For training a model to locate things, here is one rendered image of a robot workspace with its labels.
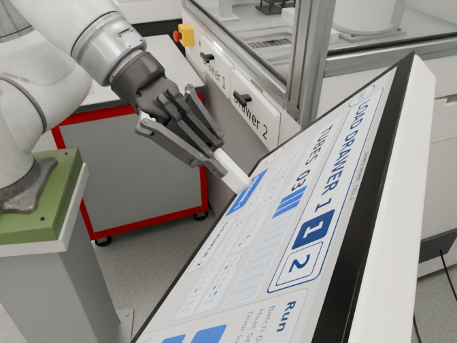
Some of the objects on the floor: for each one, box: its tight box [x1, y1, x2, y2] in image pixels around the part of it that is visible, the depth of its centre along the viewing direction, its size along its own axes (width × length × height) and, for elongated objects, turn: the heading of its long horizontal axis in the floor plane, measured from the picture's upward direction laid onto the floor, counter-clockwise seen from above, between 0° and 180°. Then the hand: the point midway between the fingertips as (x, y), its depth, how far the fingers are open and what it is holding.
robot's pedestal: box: [0, 163, 134, 343], centre depth 112 cm, size 30×30×76 cm
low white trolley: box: [50, 35, 208, 247], centre depth 178 cm, size 58×62×76 cm
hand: (228, 171), depth 54 cm, fingers closed
